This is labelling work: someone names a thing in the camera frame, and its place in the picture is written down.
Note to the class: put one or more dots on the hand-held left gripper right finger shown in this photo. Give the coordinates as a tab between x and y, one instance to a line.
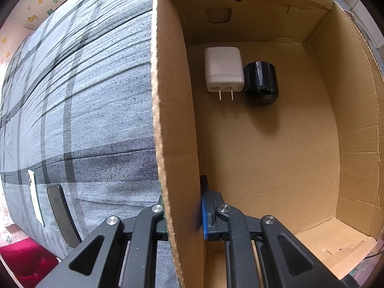
207	216

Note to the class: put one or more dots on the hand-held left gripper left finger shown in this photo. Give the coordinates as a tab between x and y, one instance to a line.
156	216

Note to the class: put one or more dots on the brown cardboard box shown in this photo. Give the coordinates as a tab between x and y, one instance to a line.
270	156

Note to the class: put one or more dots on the black cylindrical device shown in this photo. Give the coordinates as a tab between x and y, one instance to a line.
261	81

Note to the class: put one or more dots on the large white charger plug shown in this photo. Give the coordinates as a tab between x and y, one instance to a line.
223	66

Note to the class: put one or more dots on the black smartphone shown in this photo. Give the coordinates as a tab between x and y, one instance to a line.
61	213

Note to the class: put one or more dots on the white smartphone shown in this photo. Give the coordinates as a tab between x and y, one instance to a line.
36	198

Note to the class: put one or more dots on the grey plaid bedsheet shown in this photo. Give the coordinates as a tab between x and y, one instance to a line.
90	96

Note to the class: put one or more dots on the magenta cloth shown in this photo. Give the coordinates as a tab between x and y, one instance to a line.
24	264

